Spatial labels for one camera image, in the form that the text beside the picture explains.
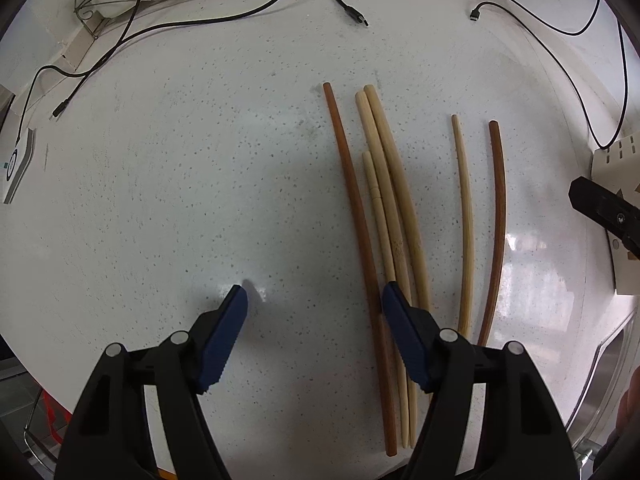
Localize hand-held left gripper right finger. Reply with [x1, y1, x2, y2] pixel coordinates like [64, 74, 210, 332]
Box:
[382, 281, 577, 480]

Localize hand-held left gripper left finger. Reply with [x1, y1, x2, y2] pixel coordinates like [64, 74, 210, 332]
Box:
[54, 284, 249, 480]

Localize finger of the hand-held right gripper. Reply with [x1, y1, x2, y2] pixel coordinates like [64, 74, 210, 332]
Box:
[569, 176, 640, 264]

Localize cream plastic utensil holder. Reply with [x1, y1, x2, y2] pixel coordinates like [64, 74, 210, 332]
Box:
[590, 130, 640, 296]

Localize dark brown wooden chopstick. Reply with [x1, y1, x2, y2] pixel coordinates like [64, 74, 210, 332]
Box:
[477, 120, 507, 347]
[322, 82, 399, 457]

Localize light bamboo chopstick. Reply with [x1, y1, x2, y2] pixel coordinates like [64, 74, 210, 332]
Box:
[451, 114, 475, 339]
[355, 91, 418, 451]
[364, 85, 435, 313]
[362, 151, 412, 450]

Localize stainless steel sink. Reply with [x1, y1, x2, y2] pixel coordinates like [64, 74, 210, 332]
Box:
[565, 310, 640, 480]

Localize white square charging device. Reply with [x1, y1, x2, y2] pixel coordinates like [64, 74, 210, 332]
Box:
[0, 127, 38, 206]

